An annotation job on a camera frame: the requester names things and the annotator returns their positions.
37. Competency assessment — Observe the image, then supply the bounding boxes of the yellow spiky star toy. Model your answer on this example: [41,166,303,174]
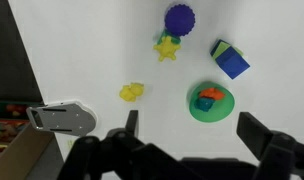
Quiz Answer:
[153,35,182,63]

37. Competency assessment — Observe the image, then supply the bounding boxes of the green round plate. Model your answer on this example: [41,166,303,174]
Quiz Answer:
[188,81,236,124]

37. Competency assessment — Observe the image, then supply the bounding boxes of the purple spiky ball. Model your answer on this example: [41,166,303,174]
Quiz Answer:
[164,3,196,38]

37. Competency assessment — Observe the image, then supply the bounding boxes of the blue cube block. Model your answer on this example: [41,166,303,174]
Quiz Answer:
[215,46,251,80]

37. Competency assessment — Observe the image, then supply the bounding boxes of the toy storage shelf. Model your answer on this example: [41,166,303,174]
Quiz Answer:
[0,99,55,180]

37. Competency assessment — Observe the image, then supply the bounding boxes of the yellow duck toy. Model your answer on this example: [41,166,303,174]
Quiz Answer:
[119,82,145,103]

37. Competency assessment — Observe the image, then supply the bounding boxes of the lime green block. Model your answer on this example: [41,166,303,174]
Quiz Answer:
[212,41,245,60]

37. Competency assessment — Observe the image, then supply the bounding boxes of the orange rubber toy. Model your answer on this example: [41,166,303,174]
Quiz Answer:
[198,87,226,101]

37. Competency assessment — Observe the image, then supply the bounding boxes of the grey metal mounting plate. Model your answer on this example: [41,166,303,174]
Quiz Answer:
[25,101,99,138]

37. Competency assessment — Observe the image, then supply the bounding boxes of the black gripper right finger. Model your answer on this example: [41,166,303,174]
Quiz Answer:
[236,111,304,180]

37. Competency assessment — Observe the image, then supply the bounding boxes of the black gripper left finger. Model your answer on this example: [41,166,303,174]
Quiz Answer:
[58,109,193,180]

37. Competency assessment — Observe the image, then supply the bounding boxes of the teal green fish toy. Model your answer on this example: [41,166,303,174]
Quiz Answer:
[194,98,215,114]

